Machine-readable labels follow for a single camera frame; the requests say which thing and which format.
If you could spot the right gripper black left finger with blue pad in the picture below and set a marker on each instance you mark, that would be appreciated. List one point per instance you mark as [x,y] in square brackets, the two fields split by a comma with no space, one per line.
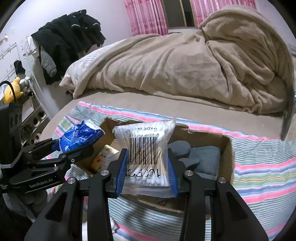
[61,219]

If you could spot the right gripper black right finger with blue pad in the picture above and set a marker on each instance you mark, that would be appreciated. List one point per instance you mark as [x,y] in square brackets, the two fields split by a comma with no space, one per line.
[231,218]

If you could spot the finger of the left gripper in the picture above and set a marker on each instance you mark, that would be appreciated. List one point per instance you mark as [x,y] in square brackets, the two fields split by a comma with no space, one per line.
[41,149]
[72,156]

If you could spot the blue tissue pack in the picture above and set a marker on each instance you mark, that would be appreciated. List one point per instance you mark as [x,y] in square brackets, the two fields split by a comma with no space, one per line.
[84,133]

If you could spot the capybara print tissue pack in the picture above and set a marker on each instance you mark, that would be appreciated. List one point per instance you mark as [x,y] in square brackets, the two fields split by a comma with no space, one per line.
[105,156]

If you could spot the grey knitted gloves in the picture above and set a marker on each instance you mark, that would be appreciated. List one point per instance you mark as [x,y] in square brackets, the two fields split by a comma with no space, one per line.
[202,160]

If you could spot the cotton swab bag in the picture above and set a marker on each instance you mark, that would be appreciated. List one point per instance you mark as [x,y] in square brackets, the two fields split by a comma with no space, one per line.
[147,170]

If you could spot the grey shelf unit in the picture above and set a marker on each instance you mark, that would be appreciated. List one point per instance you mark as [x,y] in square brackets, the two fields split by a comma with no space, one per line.
[34,117]

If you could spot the striped pastel towel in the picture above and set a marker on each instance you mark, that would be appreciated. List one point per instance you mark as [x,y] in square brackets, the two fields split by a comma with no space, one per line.
[264,176]

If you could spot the yellow plush toy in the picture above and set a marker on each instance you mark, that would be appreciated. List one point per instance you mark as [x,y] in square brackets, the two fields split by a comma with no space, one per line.
[12,91]

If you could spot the brown cardboard box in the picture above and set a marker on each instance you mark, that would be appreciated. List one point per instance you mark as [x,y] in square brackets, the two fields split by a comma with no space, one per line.
[182,132]

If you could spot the white quilt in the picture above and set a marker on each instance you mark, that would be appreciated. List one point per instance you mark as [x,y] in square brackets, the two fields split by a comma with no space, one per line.
[75,70]

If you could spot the black clothes pile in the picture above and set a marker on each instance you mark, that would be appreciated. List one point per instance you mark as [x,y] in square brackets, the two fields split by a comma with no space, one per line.
[62,40]

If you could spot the beige fleece blanket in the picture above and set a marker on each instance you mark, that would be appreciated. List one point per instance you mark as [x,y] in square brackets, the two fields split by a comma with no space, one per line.
[235,58]

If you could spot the pink curtain left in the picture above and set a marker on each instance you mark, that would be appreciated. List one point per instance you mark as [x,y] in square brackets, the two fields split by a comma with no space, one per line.
[146,17]

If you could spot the metal bed rail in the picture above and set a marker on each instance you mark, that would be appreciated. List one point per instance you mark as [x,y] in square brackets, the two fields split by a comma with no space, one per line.
[287,117]

